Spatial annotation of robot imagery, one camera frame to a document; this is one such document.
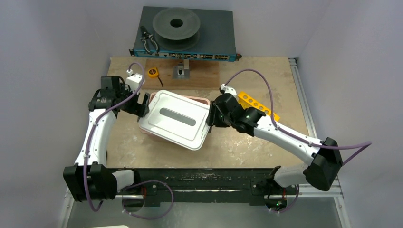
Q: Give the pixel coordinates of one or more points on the pink plastic bin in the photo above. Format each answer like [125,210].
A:
[148,132]

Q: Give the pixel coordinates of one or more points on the grey filament spool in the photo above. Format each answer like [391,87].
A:
[177,29]

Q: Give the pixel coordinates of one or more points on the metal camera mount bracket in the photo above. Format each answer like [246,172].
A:
[182,70]

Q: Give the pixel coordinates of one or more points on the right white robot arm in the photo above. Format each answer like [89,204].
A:
[321,161]

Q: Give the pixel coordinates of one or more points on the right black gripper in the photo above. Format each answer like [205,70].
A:
[215,114]

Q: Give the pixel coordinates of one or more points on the yellow test tube rack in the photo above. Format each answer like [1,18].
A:
[246,101]

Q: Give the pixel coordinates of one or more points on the white plastic bin lid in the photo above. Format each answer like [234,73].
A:
[174,119]

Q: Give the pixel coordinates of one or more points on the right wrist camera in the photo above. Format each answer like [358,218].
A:
[225,89]

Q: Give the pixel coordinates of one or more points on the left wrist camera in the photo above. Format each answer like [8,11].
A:
[134,81]

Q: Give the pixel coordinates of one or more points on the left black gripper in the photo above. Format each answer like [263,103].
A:
[138,109]

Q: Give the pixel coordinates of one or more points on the dark network switch box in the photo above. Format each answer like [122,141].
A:
[217,37]

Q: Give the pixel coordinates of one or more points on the black handled pliers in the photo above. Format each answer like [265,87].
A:
[147,38]

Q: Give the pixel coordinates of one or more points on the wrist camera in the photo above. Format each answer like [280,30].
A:
[134,81]
[225,89]

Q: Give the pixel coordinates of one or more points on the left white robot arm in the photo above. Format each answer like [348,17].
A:
[89,178]

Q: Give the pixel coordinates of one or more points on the yellow tape measure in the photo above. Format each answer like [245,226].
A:
[154,73]

